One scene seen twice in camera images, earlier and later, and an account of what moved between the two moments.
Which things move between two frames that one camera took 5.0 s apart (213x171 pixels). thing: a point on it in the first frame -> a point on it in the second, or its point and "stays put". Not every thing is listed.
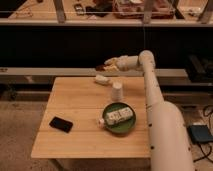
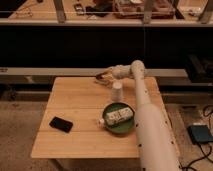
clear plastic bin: [134, 9] stays put
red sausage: [100, 67] -> [100, 76]
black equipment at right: [199, 69] stays put
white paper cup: [117, 91] stays put
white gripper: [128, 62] -> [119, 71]
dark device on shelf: [79, 9] stays put
